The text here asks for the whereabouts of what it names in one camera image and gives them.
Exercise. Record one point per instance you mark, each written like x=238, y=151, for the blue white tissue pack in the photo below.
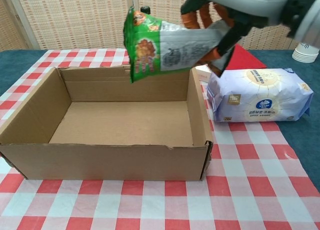
x=260, y=97

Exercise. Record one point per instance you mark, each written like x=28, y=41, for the white paper cup stack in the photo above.
x=305, y=53

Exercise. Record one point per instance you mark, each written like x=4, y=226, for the green snack bag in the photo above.
x=172, y=47

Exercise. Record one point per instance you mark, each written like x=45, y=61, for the cardboard box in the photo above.
x=100, y=162

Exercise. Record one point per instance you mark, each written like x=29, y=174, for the white book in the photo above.
x=202, y=73

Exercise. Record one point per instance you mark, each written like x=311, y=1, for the red white checkered cloth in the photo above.
x=250, y=180

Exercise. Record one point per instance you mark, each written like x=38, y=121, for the red spiral notebook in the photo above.
x=246, y=60

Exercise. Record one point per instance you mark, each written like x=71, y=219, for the right orange-tipped robot hand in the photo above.
x=250, y=2

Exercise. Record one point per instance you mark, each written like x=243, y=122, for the bamboo folding screen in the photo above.
x=75, y=17

